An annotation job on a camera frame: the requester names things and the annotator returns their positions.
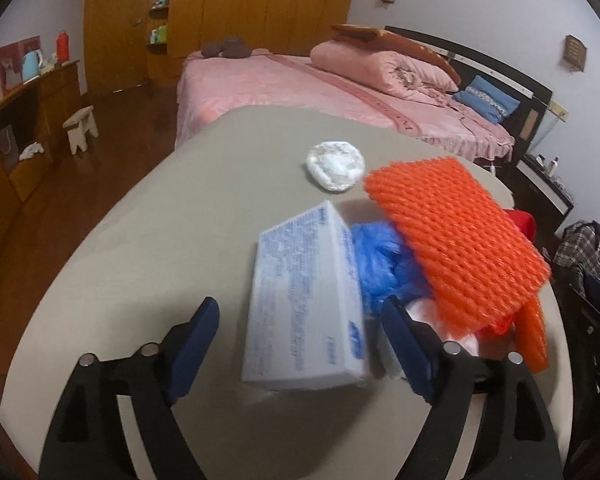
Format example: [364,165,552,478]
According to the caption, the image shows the white plastic bag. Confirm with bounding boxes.
[377,296,450,384]

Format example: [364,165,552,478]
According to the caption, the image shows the wooden wardrobe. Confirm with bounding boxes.
[83,0,351,96]

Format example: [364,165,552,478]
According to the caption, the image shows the brown folded blanket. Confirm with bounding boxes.
[332,24,462,86]

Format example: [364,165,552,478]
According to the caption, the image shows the orange foam net sleeve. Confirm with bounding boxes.
[364,157,550,373]

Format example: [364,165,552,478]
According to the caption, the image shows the wooden sideboard cabinet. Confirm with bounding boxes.
[0,61,82,249]

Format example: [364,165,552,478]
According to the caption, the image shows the plaid fabric bag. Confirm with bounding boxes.
[553,221,600,280]

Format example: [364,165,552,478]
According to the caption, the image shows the white cloth in cabinet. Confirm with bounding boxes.
[19,142,45,162]

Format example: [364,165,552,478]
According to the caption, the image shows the white blue printed box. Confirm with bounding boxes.
[242,200,368,391]

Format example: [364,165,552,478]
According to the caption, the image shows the black bed headboard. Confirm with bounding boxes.
[385,25,553,160]

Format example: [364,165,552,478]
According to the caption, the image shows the dark grey clothes on bed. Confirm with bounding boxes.
[200,37,252,58]

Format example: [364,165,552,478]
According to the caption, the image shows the blue pillow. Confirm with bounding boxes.
[452,75,520,125]

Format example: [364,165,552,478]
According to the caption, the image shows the small white wooden stool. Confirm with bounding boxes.
[62,105,99,155]

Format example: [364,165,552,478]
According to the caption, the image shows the red thermos bottle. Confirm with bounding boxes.
[56,30,70,64]

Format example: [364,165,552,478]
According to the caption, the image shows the pink covered bed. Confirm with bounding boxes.
[175,49,515,162]

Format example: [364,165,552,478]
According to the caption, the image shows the red picture box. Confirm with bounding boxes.
[0,36,41,96]

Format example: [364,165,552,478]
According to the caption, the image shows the crumpled white paper ball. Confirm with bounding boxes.
[306,141,366,193]

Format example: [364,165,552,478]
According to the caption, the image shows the grey table cover cloth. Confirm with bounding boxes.
[0,105,575,480]

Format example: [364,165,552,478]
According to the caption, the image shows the black white nightstand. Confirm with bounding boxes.
[506,154,574,238]

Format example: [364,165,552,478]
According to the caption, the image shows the white lotion bottle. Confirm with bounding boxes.
[546,156,559,177]

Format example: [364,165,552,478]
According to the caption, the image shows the light blue electric kettle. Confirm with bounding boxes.
[21,49,43,82]

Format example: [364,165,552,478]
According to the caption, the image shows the brown wall plaque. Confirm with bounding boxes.
[562,35,588,72]

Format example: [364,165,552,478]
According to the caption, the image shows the folded pink quilt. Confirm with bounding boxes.
[310,41,458,100]

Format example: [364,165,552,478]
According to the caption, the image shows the blue plastic bag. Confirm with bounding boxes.
[350,220,432,318]

